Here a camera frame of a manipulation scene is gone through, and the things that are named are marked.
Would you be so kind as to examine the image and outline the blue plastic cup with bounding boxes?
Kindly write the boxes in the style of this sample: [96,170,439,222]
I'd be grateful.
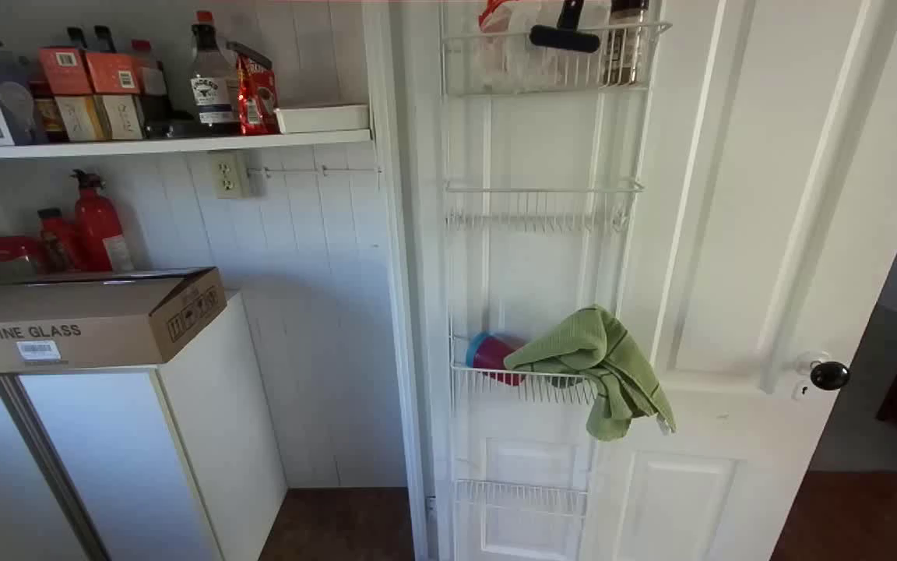
[463,331,494,370]

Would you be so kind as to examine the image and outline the pink plastic cup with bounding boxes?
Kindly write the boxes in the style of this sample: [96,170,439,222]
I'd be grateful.
[469,331,530,390]

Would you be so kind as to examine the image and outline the green towel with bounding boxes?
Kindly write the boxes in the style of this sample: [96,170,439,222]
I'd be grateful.
[501,301,678,445]

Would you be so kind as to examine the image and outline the white flat tray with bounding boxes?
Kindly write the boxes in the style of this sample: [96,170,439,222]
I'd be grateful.
[270,100,375,136]

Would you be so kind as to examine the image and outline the red snack bag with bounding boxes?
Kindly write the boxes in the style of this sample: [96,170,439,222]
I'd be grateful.
[226,41,283,141]

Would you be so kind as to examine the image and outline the spice jar with black cap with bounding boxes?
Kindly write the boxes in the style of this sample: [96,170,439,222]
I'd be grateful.
[602,0,651,91]

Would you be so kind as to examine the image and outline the clear liquor bottle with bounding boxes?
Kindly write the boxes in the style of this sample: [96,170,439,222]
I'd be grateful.
[185,5,242,136]

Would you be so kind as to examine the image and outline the white panel door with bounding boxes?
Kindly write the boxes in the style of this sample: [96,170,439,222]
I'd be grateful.
[405,0,897,561]

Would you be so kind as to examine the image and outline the dark bottle with red cap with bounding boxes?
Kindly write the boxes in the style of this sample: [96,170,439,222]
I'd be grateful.
[127,38,173,141]

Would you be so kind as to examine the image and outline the red fire extinguisher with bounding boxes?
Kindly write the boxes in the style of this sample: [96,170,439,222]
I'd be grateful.
[68,164,138,277]

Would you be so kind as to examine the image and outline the white cabinet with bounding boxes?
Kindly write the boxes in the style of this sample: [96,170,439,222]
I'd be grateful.
[0,293,292,561]

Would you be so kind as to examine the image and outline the brown cardboard box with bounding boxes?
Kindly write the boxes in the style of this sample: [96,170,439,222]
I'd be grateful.
[0,264,229,378]

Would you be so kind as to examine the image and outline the black door knob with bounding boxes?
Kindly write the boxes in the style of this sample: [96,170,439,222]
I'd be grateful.
[806,355,852,394]

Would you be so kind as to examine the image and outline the small red can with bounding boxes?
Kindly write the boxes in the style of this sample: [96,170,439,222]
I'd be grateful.
[35,205,80,277]

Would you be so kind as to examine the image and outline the red pot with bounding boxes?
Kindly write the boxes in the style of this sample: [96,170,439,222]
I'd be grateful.
[0,229,50,277]

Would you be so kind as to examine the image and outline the white wire rack frame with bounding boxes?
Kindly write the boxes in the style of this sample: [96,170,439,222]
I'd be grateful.
[434,0,672,561]

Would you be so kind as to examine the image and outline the white wire rack basket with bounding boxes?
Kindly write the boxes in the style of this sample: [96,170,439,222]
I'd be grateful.
[446,333,603,410]
[439,174,645,234]
[448,472,593,520]
[439,18,672,100]

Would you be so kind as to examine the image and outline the white wall outlet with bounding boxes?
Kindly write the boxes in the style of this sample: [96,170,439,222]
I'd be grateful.
[204,148,269,201]

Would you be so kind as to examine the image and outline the white wall shelf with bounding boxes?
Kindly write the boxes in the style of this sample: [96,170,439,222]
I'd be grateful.
[0,125,377,164]

